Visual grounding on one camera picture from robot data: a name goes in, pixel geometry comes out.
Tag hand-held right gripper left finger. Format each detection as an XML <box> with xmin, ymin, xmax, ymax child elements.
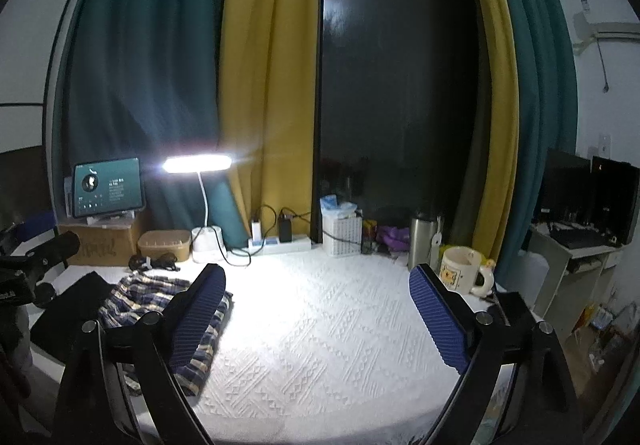
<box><xmin>52</xmin><ymin>264</ymin><xmax>226</xmax><ymax>445</ymax></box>

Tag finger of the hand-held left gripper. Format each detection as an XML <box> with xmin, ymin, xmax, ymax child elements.
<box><xmin>0</xmin><ymin>231</ymin><xmax>81</xmax><ymax>273</ymax></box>
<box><xmin>10</xmin><ymin>212</ymin><xmax>57</xmax><ymax>246</ymax></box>

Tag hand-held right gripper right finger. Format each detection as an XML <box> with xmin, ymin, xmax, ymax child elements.
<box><xmin>409</xmin><ymin>263</ymin><xmax>583</xmax><ymax>445</ymax></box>

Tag plaid pants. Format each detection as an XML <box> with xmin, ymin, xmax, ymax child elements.
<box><xmin>97</xmin><ymin>273</ymin><xmax>233</xmax><ymax>398</ymax></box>

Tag cardboard box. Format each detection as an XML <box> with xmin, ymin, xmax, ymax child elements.
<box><xmin>59</xmin><ymin>220</ymin><xmax>146</xmax><ymax>268</ymax></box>

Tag black folded cloth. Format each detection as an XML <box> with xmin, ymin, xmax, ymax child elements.
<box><xmin>30</xmin><ymin>272</ymin><xmax>118</xmax><ymax>356</ymax></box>

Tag white printed mug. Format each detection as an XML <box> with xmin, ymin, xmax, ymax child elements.
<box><xmin>439</xmin><ymin>246</ymin><xmax>495</xmax><ymax>297</ymax></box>

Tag white desk lamp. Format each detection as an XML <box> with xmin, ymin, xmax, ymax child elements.
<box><xmin>162</xmin><ymin>152</ymin><xmax>233</xmax><ymax>265</ymax></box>

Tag steel tumbler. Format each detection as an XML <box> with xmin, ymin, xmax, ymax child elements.
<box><xmin>410</xmin><ymin>212</ymin><xmax>441</xmax><ymax>271</ymax></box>

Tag brown lidded container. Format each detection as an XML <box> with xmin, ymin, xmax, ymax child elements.
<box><xmin>137</xmin><ymin>230</ymin><xmax>192</xmax><ymax>262</ymax></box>

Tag tablet with lit screen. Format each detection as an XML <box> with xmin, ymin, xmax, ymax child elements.
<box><xmin>72</xmin><ymin>156</ymin><xmax>147</xmax><ymax>219</ymax></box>

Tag purple cloth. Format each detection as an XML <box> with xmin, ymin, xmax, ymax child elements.
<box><xmin>376</xmin><ymin>224</ymin><xmax>412</xmax><ymax>251</ymax></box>

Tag white computer desk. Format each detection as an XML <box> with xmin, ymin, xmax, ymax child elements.
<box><xmin>525</xmin><ymin>220</ymin><xmax>626</xmax><ymax>341</ymax></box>

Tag white power strip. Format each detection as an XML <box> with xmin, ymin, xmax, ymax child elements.
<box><xmin>248</xmin><ymin>235</ymin><xmax>312</xmax><ymax>254</ymax></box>

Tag white perforated basket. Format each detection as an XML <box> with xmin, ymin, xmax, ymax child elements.
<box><xmin>321</xmin><ymin>212</ymin><xmax>362</xmax><ymax>257</ymax></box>

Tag blue plastic packet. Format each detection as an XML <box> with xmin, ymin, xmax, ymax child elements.
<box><xmin>320</xmin><ymin>195</ymin><xmax>358</xmax><ymax>218</ymax></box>

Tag black monitor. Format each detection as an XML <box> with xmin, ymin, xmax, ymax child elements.
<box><xmin>590</xmin><ymin>156</ymin><xmax>640</xmax><ymax>246</ymax></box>
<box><xmin>540</xmin><ymin>148</ymin><xmax>593</xmax><ymax>226</ymax></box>

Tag yellow curtain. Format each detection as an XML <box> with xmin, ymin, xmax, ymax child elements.
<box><xmin>220</xmin><ymin>0</ymin><xmax>323</xmax><ymax>241</ymax></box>
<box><xmin>452</xmin><ymin>0</ymin><xmax>521</xmax><ymax>266</ymax></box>

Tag teal curtain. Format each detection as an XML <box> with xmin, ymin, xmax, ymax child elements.
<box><xmin>65</xmin><ymin>0</ymin><xmax>241</xmax><ymax>246</ymax></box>
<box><xmin>480</xmin><ymin>0</ymin><xmax>581</xmax><ymax>286</ymax></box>

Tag dark window pane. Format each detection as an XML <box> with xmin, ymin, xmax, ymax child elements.
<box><xmin>315</xmin><ymin>0</ymin><xmax>481</xmax><ymax>246</ymax></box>

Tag white air conditioner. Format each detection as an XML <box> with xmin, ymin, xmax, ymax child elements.
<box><xmin>572</xmin><ymin>10</ymin><xmax>640</xmax><ymax>53</ymax></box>

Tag black coiled cable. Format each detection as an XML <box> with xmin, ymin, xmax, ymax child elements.
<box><xmin>129</xmin><ymin>252</ymin><xmax>181</xmax><ymax>272</ymax></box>

